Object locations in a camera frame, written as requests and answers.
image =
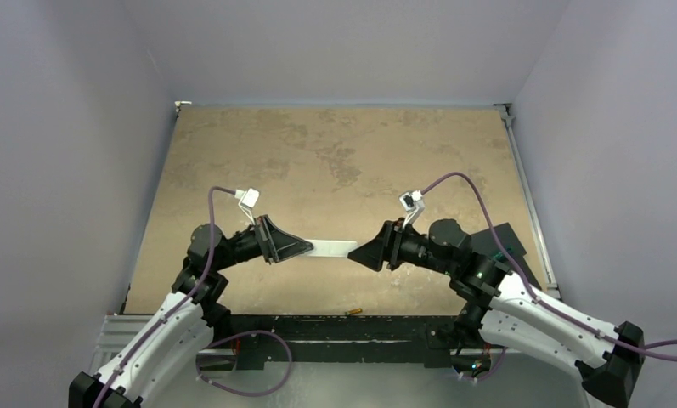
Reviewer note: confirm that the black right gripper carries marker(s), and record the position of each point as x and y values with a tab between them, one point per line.
395	245

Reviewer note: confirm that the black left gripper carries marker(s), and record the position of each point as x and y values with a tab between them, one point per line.
275	244

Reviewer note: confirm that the white air conditioner remote control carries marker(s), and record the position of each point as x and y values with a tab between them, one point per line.
331	248

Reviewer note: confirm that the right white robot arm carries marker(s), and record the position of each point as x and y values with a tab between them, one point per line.
501	309

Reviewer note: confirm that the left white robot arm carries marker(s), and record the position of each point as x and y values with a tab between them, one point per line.
188	320

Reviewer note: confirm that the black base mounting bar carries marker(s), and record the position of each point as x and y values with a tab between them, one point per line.
425	340

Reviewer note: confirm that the black foam pad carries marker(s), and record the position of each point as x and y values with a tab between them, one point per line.
483	243

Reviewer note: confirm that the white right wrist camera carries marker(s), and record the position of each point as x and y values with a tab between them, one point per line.
413	204

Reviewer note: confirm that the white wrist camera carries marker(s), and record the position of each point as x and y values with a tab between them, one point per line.
413	204
247	200

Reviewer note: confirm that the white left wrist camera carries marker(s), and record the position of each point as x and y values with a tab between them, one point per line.
247	200

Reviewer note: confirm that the aluminium frame rail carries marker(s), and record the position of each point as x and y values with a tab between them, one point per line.
508	119

